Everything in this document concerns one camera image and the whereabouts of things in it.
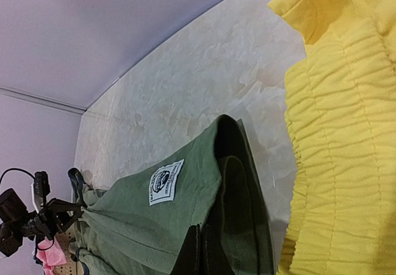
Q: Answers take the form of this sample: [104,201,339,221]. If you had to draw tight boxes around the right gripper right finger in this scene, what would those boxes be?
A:
[200,118,275,274]

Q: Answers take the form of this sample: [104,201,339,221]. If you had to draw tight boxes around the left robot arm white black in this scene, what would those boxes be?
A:
[1,188,83,257]

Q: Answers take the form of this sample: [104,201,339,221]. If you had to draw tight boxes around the olive green garment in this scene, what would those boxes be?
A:
[74,115,231,274]

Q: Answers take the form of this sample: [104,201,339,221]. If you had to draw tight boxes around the pink garment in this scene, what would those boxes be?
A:
[36,238,67,275]

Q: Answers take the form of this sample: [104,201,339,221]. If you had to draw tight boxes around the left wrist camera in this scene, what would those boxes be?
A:
[31,171,50,212]

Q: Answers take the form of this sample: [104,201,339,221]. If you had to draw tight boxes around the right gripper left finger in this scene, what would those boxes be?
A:
[176,225,200,275]

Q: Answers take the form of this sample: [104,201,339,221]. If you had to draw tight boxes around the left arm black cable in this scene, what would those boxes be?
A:
[0,168,37,189]

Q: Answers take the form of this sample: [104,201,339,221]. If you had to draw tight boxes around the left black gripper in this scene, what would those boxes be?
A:
[34,198,83,238]

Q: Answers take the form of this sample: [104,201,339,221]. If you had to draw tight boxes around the yellow shorts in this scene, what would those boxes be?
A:
[269,0,395,274]

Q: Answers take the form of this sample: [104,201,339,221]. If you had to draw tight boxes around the beige plastic laundry basket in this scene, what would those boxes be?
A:
[54,227,84,275]

